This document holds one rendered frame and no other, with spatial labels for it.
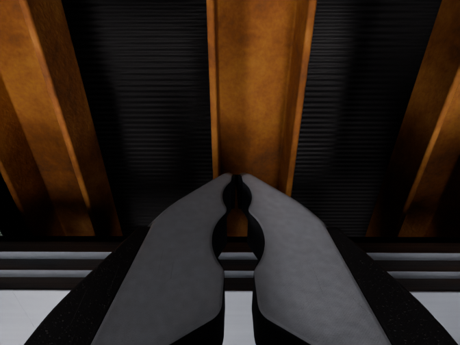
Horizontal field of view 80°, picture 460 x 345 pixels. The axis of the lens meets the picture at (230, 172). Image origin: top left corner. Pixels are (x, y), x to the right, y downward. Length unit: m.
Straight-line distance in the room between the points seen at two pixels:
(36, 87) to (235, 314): 0.28
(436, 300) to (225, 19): 0.27
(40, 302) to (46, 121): 0.19
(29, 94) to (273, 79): 0.24
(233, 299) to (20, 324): 0.15
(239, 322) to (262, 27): 0.24
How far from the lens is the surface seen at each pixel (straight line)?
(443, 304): 0.25
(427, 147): 0.32
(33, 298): 0.24
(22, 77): 0.35
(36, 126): 0.36
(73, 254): 0.22
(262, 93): 0.29
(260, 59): 0.28
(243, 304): 0.20
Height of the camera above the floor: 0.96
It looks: 60 degrees down
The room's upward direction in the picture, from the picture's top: 179 degrees counter-clockwise
